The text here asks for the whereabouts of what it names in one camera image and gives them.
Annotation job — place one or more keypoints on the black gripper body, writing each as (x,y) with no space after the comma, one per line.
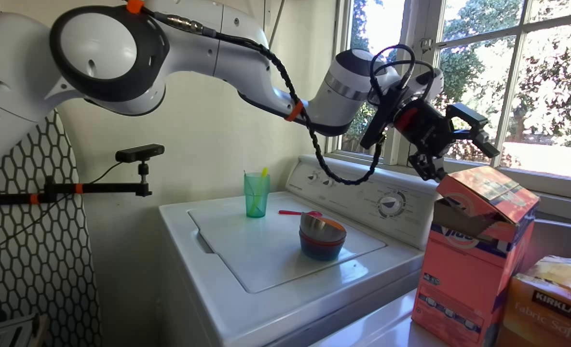
(412,116)

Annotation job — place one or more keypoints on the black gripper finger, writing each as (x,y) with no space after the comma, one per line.
(427,166)
(476,128)

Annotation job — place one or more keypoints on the orange Tide detergent box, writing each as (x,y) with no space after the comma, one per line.
(481,230)

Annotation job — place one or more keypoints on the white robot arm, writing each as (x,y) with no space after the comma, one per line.
(119,58)

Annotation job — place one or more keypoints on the Kirkland cardboard box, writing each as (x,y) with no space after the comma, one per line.
(539,307)

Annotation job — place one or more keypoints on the stacked colourful measuring bowls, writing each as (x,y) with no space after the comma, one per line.
(321,238)

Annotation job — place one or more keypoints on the white dryer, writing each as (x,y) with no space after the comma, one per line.
(387,326)

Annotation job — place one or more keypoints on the green translucent plastic cup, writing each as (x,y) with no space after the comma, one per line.
(256,193)

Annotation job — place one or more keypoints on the white washing machine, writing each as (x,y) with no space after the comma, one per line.
(231,280)

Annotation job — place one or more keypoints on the honeycomb patterned ironing board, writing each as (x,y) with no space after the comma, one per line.
(45,249)

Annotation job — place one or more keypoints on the white window frame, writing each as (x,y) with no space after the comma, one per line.
(506,58)

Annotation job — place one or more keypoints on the black stereo camera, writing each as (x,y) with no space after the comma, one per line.
(140,153)

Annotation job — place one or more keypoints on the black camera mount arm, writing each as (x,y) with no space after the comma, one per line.
(63,189)

